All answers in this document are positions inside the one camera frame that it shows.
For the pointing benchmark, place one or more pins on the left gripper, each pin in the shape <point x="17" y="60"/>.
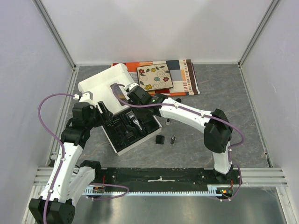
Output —
<point x="107" y="115"/>

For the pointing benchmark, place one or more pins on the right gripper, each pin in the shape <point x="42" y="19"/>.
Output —
<point x="138" y="96"/>

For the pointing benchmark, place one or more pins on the white hair clipper kit box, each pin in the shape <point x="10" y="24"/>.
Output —
<point x="122" y="135"/>

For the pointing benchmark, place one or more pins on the silver black hair clipper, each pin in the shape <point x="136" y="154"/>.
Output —
<point x="135" y="122"/>

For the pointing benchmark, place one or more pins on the black comb guard attachment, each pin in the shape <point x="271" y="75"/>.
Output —
<point x="160" y="139"/>

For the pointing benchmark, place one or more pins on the small black cylinder battery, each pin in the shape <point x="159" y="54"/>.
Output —
<point x="173" y="140"/>

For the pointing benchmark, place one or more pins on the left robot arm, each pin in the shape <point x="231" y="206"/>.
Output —
<point x="58" y="200"/>

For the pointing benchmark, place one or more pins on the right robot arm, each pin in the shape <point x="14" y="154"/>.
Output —
<point x="214" y="125"/>

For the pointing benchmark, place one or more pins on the floral square plate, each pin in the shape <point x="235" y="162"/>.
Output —
<point x="154" y="77"/>

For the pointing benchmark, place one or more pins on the patchwork orange cloth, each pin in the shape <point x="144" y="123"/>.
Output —
<point x="172" y="78"/>

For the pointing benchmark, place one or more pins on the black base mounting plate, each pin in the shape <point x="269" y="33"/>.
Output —
<point x="166" y="177"/>

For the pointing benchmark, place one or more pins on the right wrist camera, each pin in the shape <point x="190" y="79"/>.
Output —
<point x="129" y="87"/>

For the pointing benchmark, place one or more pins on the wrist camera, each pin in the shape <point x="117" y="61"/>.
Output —
<point x="85" y="97"/>
<point x="129" y="87"/>

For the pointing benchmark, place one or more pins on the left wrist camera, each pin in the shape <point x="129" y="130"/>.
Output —
<point x="85" y="97"/>

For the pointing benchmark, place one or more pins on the grey cable duct rail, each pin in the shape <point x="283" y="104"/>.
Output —
<point x="194" y="190"/>

